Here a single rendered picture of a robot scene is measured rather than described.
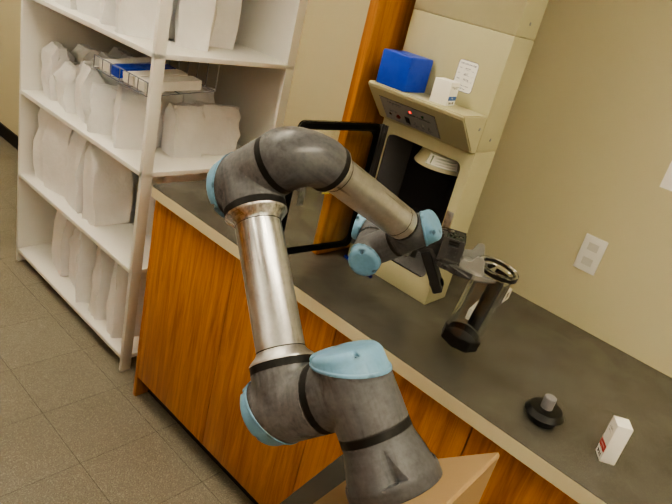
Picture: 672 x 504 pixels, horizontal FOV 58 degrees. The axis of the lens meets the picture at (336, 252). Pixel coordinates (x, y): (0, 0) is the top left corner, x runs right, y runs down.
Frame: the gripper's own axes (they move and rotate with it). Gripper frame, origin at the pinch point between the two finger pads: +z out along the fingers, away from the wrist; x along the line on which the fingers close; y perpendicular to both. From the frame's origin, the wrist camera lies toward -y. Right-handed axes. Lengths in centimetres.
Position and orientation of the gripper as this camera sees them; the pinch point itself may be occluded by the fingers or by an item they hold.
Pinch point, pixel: (491, 275)
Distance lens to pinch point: 153.1
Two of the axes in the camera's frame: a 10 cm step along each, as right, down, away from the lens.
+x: 2.3, -3.6, 9.1
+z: 9.5, 3.0, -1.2
